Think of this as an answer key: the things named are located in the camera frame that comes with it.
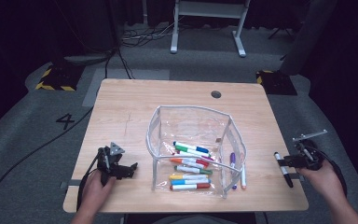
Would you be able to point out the clear plastic pouch white trim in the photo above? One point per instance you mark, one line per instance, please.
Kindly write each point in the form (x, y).
(195, 108)

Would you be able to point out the person's grey lap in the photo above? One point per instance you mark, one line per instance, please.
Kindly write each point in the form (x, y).
(192, 220)

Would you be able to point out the grey stand base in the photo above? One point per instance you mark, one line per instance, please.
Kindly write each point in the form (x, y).
(87, 59)

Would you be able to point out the grey tape strip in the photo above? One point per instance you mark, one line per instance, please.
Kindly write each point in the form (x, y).
(74, 183)
(298, 177)

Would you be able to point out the person's right hand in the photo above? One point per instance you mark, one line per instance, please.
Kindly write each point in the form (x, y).
(324, 180)

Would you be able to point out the dark green marker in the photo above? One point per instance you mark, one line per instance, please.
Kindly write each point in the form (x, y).
(206, 171)

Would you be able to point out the person's left hand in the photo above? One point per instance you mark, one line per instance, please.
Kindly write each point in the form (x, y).
(94, 194)

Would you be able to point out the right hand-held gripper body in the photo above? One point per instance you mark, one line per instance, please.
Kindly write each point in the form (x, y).
(310, 155)

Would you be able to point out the light blue marker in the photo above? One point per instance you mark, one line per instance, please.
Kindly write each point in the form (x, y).
(178, 182)

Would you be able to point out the pink marker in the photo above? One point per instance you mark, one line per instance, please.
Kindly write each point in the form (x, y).
(243, 183)

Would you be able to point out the black tripod legs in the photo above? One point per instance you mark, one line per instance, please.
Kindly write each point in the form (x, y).
(273, 33)

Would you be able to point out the black marker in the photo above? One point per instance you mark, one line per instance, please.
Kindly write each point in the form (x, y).
(287, 179)

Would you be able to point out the grey covered post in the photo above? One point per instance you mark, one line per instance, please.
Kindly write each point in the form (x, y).
(307, 37)

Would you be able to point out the light green marker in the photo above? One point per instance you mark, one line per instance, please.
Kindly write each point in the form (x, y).
(181, 148)

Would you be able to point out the grey table grommet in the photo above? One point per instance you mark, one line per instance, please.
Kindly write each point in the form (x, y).
(216, 94)

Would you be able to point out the dark blue marker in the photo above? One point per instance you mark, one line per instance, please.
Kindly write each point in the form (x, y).
(202, 150)

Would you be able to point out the magenta marker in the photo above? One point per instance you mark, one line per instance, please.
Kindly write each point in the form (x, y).
(209, 158)

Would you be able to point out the brown-red marker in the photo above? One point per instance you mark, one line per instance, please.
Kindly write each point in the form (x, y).
(203, 186)

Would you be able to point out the yellow marker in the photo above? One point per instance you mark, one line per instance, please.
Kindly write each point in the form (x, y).
(175, 177)

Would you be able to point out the orange marker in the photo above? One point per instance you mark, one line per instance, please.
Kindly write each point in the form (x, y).
(176, 160)

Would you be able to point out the purple marker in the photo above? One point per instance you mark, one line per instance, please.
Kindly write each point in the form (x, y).
(232, 158)

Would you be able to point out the red marker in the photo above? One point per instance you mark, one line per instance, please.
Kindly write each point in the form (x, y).
(203, 162)

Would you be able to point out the yellow-black striped base plate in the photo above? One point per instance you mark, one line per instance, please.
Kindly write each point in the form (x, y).
(59, 77)
(276, 84)

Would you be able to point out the white metal stand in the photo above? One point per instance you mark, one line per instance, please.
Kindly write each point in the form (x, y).
(211, 9)

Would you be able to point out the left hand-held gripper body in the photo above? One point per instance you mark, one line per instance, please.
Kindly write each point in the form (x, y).
(107, 168)

